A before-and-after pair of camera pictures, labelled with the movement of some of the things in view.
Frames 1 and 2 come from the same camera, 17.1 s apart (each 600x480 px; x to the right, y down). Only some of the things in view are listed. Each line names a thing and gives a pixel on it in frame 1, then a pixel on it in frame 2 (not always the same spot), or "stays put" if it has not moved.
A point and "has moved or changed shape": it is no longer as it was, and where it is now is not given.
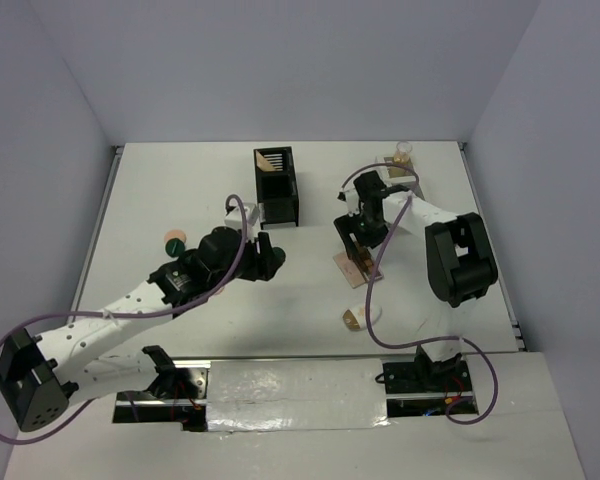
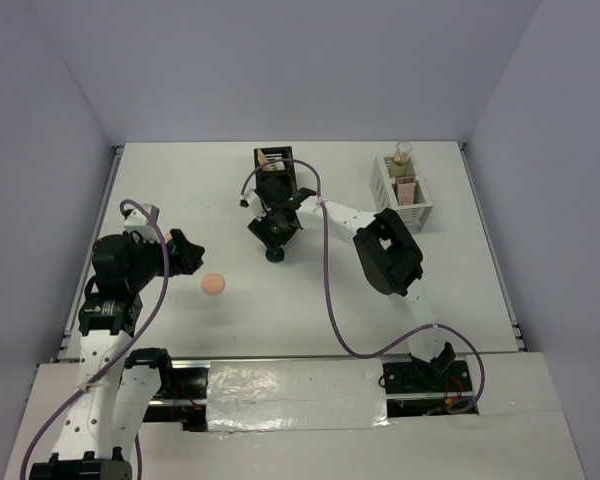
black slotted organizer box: (277, 189) stays put
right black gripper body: (369, 232) to (270, 218)
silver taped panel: (307, 394) stays put
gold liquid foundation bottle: (403, 150) stays put
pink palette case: (352, 271) has moved or changed shape
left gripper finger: (266, 248) to (179, 238)
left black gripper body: (243, 270) to (150, 260)
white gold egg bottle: (355, 317) to (276, 166)
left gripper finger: (263, 265) to (190, 258)
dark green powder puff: (279, 255) stays put
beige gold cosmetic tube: (263, 163) stays put
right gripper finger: (375, 259) to (286, 234)
